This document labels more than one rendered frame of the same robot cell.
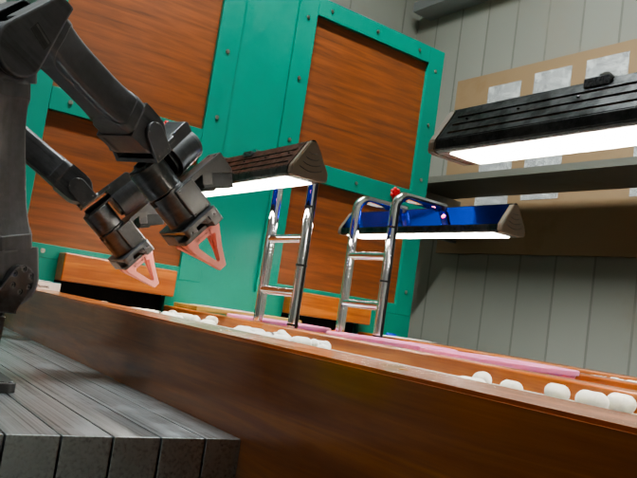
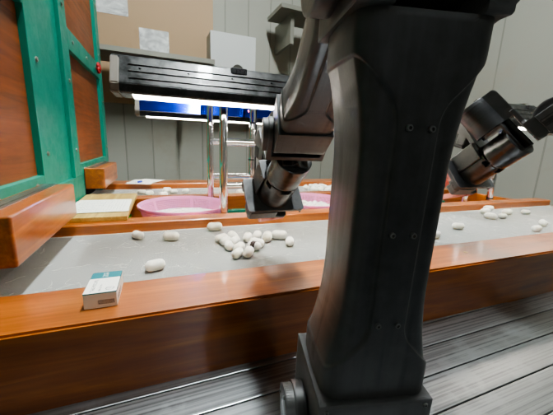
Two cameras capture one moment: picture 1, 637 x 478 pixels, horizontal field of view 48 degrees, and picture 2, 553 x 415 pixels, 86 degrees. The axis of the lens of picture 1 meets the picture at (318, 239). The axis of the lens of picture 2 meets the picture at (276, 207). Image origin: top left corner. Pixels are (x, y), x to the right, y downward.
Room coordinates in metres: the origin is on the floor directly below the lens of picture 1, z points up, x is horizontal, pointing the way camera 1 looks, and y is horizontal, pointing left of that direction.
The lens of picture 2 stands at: (1.36, 0.89, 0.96)
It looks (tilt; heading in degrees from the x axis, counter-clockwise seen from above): 12 degrees down; 283
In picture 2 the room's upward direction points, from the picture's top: 2 degrees clockwise
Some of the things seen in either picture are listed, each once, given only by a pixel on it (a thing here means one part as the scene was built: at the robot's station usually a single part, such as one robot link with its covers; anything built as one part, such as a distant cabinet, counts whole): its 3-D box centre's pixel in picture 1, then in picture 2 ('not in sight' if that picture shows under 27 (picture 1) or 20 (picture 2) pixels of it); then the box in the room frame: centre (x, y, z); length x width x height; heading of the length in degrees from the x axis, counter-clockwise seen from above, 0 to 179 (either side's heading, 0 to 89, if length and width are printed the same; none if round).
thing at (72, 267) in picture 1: (118, 274); (31, 216); (1.87, 0.50, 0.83); 0.30 x 0.06 x 0.07; 124
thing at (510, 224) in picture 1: (421, 222); (221, 111); (1.85, -0.26, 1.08); 0.62 x 0.08 x 0.07; 34
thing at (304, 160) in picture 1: (232, 173); (268, 90); (1.54, 0.21, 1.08); 0.62 x 0.08 x 0.07; 34
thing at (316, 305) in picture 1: (328, 307); (102, 173); (2.25, -0.06, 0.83); 0.30 x 0.06 x 0.07; 124
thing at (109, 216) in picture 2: (238, 313); (104, 205); (2.02, 0.19, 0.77); 0.33 x 0.15 x 0.01; 124
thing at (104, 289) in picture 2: (45, 284); (104, 288); (1.64, 0.60, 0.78); 0.06 x 0.04 x 0.02; 124
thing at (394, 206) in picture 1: (390, 284); (226, 158); (1.80, -0.20, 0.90); 0.20 x 0.19 x 0.45; 34
